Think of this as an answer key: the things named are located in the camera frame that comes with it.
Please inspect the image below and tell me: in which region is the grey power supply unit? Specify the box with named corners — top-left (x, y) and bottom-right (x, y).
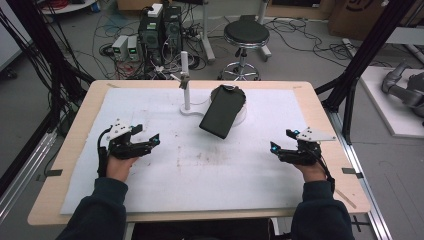
top-left (111, 34), bottom-right (129, 62)
top-left (127, 34), bottom-right (140, 62)

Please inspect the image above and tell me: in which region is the black floor cable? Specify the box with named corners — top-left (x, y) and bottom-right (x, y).
top-left (269, 18), bottom-right (348, 68)

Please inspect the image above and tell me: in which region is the black round stool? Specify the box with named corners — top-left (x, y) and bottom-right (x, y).
top-left (218, 14), bottom-right (271, 82)

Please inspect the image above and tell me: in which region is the black metal frame strut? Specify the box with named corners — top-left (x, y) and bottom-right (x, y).
top-left (0, 0), bottom-right (96, 141)
top-left (314, 0), bottom-right (413, 145)

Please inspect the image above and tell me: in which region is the person's left hand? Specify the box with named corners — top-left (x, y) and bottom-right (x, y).
top-left (106, 155), bottom-right (140, 183)

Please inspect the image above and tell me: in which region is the white foam mat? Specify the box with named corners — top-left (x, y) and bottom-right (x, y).
top-left (59, 87), bottom-right (309, 215)

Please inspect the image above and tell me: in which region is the white power adapter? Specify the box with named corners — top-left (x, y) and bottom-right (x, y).
top-left (146, 3), bottom-right (164, 18)

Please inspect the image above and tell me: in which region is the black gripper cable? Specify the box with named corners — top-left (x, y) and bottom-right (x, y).
top-left (314, 149), bottom-right (336, 195)
top-left (96, 127), bottom-right (113, 178)

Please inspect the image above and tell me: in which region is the white floor board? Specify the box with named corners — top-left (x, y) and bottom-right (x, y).
top-left (359, 65), bottom-right (424, 139)

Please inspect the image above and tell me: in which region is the printed cardboard box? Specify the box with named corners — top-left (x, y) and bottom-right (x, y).
top-left (328, 0), bottom-right (388, 41)

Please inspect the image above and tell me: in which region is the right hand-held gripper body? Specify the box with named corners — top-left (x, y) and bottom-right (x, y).
top-left (279, 126), bottom-right (337, 167)

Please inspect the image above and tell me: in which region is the person's right hand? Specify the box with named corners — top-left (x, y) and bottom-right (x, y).
top-left (293, 159), bottom-right (328, 184)

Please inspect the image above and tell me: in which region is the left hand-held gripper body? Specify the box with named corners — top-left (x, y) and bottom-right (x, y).
top-left (105, 118), bottom-right (155, 160)

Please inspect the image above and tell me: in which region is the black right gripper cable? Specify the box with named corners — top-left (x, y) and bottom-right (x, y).
top-left (314, 149), bottom-right (336, 195)

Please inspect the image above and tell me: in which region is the black leather wallet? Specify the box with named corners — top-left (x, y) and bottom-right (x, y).
top-left (198, 84), bottom-right (247, 140)

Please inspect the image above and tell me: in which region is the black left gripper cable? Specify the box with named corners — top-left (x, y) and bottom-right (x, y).
top-left (96, 127), bottom-right (113, 178)

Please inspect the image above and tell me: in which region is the black computer tower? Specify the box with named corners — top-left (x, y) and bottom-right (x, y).
top-left (138, 13), bottom-right (164, 66)
top-left (162, 5), bottom-right (184, 54)

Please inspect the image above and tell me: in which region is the tan cardboard box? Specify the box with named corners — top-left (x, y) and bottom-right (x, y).
top-left (116, 0), bottom-right (164, 11)

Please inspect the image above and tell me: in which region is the white stand with post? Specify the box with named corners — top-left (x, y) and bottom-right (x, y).
top-left (169, 50), bottom-right (208, 118)

